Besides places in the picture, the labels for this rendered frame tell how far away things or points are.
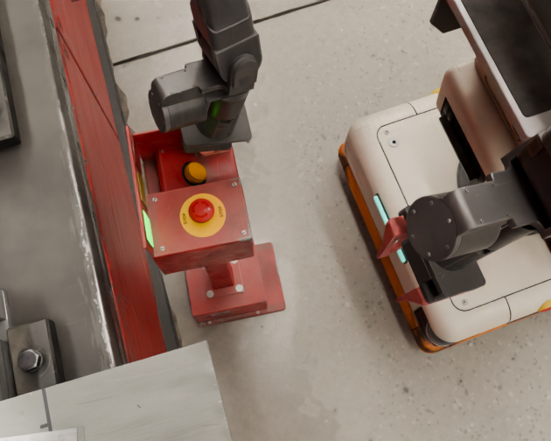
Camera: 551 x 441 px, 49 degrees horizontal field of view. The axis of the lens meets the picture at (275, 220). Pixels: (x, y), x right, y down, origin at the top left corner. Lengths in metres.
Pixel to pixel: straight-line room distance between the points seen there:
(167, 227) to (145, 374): 0.32
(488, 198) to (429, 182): 1.03
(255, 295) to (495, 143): 0.80
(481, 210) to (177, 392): 0.37
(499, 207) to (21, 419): 0.53
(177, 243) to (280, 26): 1.24
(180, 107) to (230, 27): 0.13
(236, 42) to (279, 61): 1.26
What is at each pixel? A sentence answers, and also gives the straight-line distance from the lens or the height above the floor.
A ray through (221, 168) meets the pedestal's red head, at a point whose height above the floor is 0.70.
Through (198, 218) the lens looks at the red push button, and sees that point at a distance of 0.93.
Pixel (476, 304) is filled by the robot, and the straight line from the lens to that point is 1.50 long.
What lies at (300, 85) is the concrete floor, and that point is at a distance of 1.95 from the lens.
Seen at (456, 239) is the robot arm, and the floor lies 1.21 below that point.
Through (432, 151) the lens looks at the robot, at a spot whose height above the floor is 0.28.
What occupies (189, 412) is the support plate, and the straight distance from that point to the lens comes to 0.69.
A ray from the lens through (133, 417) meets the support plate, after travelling 0.70.
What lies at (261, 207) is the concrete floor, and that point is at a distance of 1.78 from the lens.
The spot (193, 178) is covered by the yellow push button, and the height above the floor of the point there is 0.73.
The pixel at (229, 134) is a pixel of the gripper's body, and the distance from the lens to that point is 0.89.
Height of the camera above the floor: 1.68
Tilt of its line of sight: 72 degrees down
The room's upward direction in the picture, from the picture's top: 2 degrees clockwise
